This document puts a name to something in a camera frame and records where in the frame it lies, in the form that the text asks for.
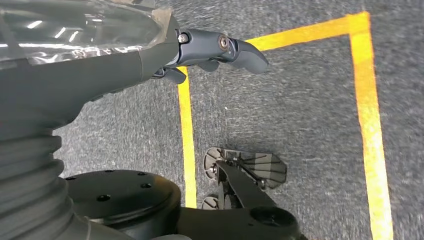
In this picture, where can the yellow floor tape square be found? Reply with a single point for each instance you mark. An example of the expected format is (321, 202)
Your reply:
(364, 99)

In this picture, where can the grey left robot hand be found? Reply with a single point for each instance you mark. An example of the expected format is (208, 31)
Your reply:
(82, 76)

